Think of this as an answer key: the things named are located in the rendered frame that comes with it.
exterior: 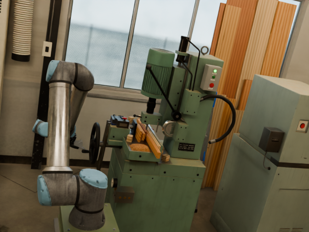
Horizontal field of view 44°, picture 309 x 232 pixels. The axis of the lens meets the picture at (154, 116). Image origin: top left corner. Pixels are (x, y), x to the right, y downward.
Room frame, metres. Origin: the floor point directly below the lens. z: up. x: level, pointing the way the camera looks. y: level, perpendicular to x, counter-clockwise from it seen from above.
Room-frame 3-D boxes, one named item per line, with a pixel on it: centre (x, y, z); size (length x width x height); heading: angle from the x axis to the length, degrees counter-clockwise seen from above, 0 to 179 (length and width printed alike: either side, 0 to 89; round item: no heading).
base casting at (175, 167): (2.54, -0.08, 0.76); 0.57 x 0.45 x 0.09; 108
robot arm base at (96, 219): (1.75, 0.24, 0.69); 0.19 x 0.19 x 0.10
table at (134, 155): (2.48, 0.14, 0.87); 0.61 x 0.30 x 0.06; 18
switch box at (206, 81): (2.46, -0.31, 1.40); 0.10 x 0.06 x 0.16; 108
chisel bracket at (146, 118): (2.50, 0.02, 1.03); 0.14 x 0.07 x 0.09; 108
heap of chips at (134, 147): (2.25, 0.05, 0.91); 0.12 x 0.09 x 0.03; 108
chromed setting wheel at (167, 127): (2.42, -0.12, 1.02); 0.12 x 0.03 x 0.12; 108
